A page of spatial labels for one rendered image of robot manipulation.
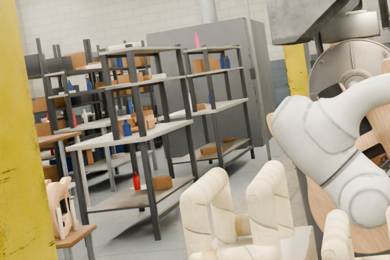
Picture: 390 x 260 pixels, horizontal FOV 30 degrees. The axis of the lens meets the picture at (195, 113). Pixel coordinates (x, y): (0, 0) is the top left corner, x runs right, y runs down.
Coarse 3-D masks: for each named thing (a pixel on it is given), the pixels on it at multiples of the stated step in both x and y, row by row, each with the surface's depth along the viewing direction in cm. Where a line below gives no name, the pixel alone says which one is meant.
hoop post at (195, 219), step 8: (184, 208) 87; (192, 208) 87; (200, 208) 87; (184, 216) 87; (192, 216) 87; (200, 216) 87; (184, 224) 88; (192, 224) 87; (200, 224) 87; (208, 224) 88; (184, 232) 88; (192, 232) 87; (200, 232) 87; (208, 232) 88; (192, 240) 87; (200, 240) 87; (208, 240) 88; (192, 248) 87; (200, 248) 87; (208, 248) 87
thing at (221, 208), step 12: (228, 180) 104; (228, 192) 104; (216, 204) 103; (228, 204) 104; (216, 216) 104; (228, 216) 104; (216, 228) 104; (228, 228) 104; (216, 240) 105; (228, 240) 104
